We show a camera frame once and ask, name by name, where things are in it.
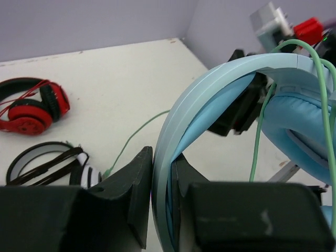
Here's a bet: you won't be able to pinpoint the green headphone cable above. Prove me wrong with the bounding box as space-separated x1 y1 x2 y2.
103 39 336 183

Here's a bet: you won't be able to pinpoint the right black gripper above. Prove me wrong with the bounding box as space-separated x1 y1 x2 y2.
208 31 335 137

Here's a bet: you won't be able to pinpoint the red headphones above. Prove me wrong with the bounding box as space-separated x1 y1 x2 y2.
1 77 70 135

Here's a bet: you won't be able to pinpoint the light blue headphones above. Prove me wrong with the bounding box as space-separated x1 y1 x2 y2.
152 53 335 251

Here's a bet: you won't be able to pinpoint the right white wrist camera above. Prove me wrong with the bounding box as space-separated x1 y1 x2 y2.
250 2 324 53

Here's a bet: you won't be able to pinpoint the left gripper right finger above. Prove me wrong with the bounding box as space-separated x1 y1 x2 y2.
173 155 333 251

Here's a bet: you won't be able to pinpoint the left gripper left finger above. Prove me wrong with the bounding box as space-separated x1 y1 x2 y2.
1 146 153 251

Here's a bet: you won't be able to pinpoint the white black headphones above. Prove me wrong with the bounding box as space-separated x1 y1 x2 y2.
6 141 102 189

